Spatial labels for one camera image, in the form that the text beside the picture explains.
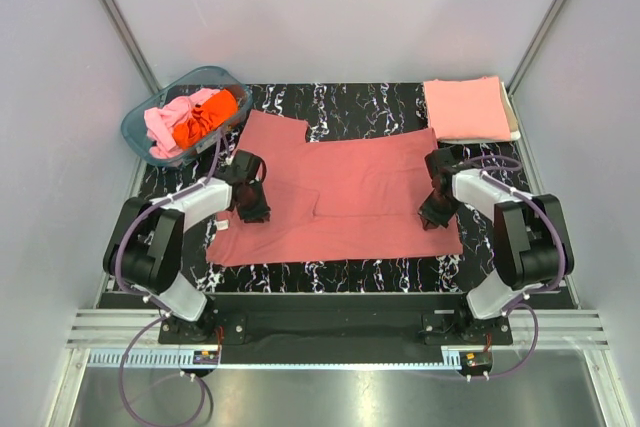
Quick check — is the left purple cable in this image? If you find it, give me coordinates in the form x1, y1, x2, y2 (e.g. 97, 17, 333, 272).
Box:
112, 131, 232, 426

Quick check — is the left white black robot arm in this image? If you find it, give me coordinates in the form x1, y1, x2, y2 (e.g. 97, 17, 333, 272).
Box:
103, 150, 271, 343

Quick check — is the left rear aluminium post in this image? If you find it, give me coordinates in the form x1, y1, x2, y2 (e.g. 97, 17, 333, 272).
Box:
99, 0, 161, 93

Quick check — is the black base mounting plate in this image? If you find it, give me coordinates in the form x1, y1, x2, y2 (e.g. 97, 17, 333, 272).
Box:
151, 293, 531, 368

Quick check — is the teal plastic laundry basket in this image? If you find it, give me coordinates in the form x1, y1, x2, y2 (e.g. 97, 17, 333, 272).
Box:
121, 66, 252, 168

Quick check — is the dusty red t-shirt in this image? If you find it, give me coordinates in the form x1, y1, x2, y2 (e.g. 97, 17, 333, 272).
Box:
206, 111, 463, 267

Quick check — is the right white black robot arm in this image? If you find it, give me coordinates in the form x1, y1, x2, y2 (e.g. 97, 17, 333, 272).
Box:
418, 147, 574, 346

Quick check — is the folded salmon pink t-shirt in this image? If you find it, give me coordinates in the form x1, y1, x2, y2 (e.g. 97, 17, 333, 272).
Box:
423, 76, 512, 143

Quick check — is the aluminium frame rail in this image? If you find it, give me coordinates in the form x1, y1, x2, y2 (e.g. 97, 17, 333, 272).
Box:
67, 309, 609, 371

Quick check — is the light pink shirt in basket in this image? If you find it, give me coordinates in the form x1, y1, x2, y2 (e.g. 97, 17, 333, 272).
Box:
144, 88, 220, 159

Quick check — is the orange shirt in basket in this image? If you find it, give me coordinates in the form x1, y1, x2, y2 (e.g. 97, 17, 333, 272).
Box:
172, 90, 238, 150

